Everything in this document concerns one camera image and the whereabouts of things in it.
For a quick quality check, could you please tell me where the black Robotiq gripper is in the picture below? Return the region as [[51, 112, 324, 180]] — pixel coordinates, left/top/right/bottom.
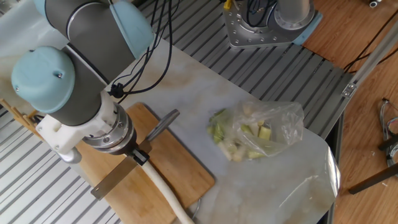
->
[[116, 142, 151, 167]]

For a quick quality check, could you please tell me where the steel cleaver knife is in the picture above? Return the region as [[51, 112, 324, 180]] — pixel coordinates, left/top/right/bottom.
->
[[90, 108, 181, 201]]

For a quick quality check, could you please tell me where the plastic bag of chopped scallions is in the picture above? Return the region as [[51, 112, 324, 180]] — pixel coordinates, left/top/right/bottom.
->
[[206, 100, 305, 162]]

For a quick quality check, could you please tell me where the wooden cutting board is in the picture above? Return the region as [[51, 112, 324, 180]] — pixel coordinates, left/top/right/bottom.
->
[[74, 102, 216, 224]]

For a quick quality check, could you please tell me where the long whole scallion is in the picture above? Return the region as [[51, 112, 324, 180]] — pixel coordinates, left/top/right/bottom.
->
[[141, 161, 196, 224]]

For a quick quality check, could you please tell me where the metal hanging loop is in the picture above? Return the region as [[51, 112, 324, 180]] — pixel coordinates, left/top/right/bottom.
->
[[191, 197, 203, 220]]

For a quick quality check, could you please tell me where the wooden peg rack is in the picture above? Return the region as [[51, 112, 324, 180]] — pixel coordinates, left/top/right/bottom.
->
[[0, 98, 46, 141]]

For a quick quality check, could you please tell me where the black flat bar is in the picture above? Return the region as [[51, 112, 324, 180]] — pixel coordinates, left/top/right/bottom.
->
[[348, 161, 398, 195]]

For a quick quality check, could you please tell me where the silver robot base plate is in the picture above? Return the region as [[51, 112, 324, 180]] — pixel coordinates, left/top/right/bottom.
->
[[222, 0, 299, 49]]

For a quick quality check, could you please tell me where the black floor cable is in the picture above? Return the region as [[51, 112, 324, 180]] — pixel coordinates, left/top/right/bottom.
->
[[343, 9, 398, 74]]

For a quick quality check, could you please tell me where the slanted aluminium frame bar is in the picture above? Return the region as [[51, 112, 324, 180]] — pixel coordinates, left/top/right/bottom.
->
[[341, 18, 398, 99]]

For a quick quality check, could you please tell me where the colourful cable bundle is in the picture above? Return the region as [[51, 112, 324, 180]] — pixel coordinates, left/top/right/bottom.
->
[[379, 98, 398, 169]]

